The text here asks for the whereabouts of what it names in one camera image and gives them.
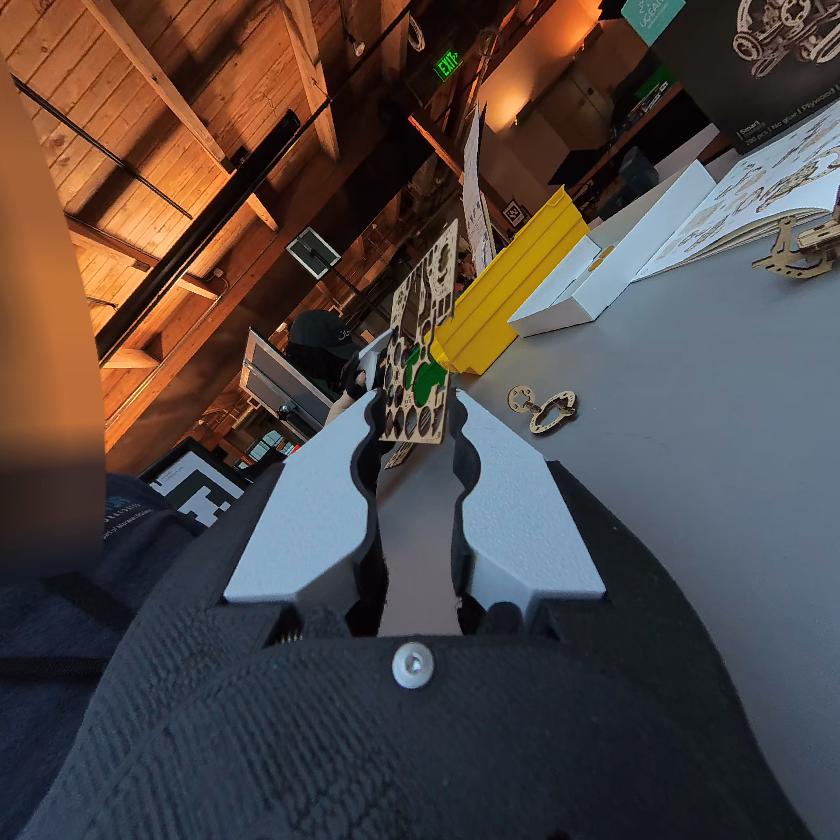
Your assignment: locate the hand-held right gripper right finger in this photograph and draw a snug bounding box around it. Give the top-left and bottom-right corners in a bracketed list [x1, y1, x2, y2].
[449, 389, 606, 634]

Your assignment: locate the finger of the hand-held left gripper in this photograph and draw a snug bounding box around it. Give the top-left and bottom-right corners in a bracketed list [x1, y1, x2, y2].
[357, 328, 396, 391]

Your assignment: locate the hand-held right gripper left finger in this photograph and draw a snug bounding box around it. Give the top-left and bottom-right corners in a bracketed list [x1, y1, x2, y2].
[223, 387, 388, 636]

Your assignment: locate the laser-cut wooden parts sheet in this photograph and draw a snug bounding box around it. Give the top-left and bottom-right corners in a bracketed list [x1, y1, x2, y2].
[379, 218, 460, 447]

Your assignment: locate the wooden model assembly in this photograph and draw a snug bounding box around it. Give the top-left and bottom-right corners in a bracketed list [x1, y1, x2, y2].
[751, 187, 840, 280]

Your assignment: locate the black model kit box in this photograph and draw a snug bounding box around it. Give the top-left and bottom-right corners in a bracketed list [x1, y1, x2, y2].
[620, 0, 840, 155]

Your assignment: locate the person's left hand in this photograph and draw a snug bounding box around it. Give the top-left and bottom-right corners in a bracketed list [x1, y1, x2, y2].
[326, 392, 365, 431]

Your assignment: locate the green plastic bin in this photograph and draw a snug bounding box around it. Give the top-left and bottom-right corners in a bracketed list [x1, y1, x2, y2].
[402, 348, 450, 411]

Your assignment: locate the grey framed display panel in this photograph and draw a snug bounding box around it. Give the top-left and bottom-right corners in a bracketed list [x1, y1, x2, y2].
[238, 328, 336, 437]

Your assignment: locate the ceiling light panel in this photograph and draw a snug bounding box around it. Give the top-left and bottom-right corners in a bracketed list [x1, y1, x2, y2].
[285, 226, 342, 282]

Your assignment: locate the black framed marker sign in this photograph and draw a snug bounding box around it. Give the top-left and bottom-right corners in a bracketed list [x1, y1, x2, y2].
[138, 436, 253, 529]

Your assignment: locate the yellow plastic bin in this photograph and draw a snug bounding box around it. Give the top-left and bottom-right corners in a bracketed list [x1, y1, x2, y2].
[430, 185, 592, 376]

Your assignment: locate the white instruction poster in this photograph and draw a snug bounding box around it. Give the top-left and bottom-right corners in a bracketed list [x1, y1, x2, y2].
[461, 101, 497, 277]

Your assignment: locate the white cardboard box tray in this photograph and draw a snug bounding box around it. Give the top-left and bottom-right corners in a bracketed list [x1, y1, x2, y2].
[507, 161, 718, 339]

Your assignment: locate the instruction booklet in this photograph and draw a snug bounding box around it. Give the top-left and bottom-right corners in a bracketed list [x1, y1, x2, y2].
[631, 98, 840, 283]

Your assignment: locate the small wooden ring assembly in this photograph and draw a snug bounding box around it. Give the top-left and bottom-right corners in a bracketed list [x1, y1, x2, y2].
[507, 385, 580, 435]

